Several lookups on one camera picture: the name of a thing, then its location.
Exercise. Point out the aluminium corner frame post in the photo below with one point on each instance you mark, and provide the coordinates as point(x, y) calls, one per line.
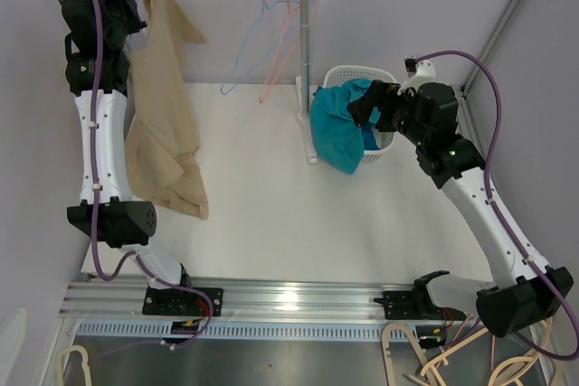
point(499, 30)

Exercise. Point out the pink wire hanger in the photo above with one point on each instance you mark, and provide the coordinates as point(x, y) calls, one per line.
point(286, 45)

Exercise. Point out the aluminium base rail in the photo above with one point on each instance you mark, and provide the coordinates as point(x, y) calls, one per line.
point(254, 310)

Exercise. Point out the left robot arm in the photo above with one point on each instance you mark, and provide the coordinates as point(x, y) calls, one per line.
point(97, 73)

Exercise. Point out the white perforated plastic basket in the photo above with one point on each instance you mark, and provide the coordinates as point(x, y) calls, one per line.
point(338, 75)

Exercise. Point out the dark blue t shirt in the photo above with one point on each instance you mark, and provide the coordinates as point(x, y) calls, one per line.
point(369, 140)

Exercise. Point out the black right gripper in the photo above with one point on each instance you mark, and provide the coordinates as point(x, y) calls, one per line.
point(375, 97)

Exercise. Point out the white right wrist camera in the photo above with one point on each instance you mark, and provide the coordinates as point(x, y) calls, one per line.
point(419, 73)

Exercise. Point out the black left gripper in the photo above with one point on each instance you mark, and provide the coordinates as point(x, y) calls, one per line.
point(128, 3)

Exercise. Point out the metal clothes rack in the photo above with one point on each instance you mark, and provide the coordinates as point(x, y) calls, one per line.
point(303, 42)

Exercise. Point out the beige wooden hangers pile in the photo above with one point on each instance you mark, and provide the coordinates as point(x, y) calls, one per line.
point(458, 363)

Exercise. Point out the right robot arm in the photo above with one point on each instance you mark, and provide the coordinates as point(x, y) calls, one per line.
point(524, 288)

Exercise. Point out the teal t shirt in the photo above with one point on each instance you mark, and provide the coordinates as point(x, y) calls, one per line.
point(336, 138)

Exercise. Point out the beige tank top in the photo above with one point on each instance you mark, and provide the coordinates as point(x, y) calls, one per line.
point(164, 138)

